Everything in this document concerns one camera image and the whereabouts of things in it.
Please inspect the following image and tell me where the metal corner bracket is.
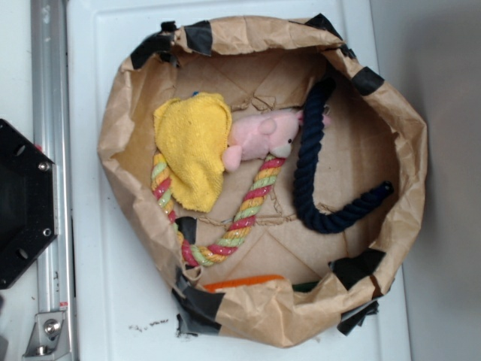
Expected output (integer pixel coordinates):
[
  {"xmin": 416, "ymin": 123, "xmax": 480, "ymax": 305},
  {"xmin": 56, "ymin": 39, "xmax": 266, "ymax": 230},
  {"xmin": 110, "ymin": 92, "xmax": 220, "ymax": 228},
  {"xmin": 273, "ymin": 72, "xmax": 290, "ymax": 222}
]
[{"xmin": 23, "ymin": 311, "xmax": 70, "ymax": 360}]

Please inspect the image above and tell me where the yellow towel cloth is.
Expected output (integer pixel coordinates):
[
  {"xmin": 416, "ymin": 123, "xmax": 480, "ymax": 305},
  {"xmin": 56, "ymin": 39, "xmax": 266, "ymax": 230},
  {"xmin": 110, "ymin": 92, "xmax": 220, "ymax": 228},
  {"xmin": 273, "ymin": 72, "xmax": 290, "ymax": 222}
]
[{"xmin": 153, "ymin": 93, "xmax": 232, "ymax": 213}]

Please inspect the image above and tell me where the brown paper bag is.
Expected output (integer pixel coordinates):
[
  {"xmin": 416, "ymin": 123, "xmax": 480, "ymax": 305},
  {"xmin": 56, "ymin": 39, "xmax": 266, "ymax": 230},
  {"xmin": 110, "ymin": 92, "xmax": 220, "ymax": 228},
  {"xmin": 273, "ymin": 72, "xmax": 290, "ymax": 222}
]
[{"xmin": 98, "ymin": 15, "xmax": 428, "ymax": 347}]

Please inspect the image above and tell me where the multicoloured twisted rope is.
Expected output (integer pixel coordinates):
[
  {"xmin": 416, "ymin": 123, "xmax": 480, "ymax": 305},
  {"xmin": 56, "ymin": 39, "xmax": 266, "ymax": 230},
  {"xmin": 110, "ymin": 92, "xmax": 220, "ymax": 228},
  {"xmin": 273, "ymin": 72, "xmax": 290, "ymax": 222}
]
[{"xmin": 150, "ymin": 152, "xmax": 288, "ymax": 268}]

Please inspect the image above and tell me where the aluminium extrusion rail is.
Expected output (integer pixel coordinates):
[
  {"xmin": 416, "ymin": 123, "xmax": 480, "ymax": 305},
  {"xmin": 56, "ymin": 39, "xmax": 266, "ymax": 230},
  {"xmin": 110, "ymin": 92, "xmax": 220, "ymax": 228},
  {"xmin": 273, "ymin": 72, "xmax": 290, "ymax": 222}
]
[{"xmin": 30, "ymin": 1, "xmax": 78, "ymax": 360}]

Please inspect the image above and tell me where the dark blue rope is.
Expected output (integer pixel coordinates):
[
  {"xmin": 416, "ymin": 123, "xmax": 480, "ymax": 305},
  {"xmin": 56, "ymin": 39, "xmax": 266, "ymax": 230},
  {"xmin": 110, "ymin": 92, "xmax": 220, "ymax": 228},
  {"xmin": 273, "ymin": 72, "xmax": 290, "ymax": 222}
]
[{"xmin": 292, "ymin": 77, "xmax": 395, "ymax": 235}]

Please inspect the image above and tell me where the orange pipe cleaner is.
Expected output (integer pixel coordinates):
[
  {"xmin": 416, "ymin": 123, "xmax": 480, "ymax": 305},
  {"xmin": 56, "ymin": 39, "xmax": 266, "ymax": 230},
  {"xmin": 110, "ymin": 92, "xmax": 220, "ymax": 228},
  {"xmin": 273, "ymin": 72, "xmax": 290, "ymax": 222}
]
[{"xmin": 203, "ymin": 275, "xmax": 285, "ymax": 293}]

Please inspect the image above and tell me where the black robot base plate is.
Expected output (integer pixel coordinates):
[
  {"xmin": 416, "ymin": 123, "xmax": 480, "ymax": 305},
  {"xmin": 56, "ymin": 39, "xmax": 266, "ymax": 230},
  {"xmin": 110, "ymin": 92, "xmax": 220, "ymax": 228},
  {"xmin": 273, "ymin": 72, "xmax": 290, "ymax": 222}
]
[{"xmin": 1, "ymin": 119, "xmax": 56, "ymax": 290}]

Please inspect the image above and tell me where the pink plush pig toy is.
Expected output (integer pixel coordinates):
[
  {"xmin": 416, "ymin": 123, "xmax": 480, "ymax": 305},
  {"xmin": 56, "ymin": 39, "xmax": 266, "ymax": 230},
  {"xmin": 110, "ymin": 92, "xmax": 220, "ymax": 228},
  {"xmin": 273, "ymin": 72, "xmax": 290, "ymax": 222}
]
[{"xmin": 222, "ymin": 110, "xmax": 307, "ymax": 172}]

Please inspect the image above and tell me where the green pipe cleaner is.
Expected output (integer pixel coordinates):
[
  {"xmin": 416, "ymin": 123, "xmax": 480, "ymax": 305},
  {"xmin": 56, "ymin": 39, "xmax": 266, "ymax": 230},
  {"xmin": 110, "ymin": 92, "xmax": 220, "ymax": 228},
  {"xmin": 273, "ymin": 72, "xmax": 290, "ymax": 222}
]
[{"xmin": 292, "ymin": 281, "xmax": 320, "ymax": 293}]

